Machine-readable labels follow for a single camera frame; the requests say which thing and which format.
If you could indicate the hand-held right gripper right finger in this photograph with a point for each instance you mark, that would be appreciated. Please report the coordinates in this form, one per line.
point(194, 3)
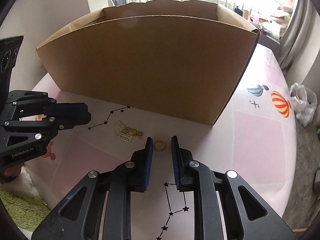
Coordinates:
point(175, 162)

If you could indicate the pile of clothes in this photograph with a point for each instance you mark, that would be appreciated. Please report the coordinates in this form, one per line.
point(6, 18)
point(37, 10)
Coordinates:
point(275, 20)

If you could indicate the translucent plastic bag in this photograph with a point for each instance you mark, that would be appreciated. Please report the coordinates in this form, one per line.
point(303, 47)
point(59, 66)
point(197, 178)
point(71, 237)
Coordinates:
point(303, 105)

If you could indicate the grey curtain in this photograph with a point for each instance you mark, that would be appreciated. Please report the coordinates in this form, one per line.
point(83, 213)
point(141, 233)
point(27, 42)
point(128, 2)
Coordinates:
point(292, 30)

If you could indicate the pink printed tablecloth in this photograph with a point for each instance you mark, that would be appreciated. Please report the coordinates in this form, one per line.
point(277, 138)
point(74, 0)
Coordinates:
point(250, 142)

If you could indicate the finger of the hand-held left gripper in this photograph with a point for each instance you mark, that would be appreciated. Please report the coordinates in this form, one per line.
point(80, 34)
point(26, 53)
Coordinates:
point(75, 120)
point(67, 107)

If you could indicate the green white fuzzy blanket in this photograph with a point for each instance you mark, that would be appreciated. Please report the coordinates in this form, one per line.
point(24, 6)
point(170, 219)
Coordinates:
point(20, 205)

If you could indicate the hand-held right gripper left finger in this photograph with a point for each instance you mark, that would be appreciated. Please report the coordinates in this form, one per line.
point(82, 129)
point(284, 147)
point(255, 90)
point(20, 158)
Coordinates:
point(149, 165)

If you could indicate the person's left hand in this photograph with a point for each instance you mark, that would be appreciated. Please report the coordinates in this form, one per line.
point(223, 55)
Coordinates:
point(11, 172)

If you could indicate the large brown cardboard box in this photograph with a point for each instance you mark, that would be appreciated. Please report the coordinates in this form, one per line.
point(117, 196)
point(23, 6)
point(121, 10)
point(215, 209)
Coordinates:
point(150, 67)

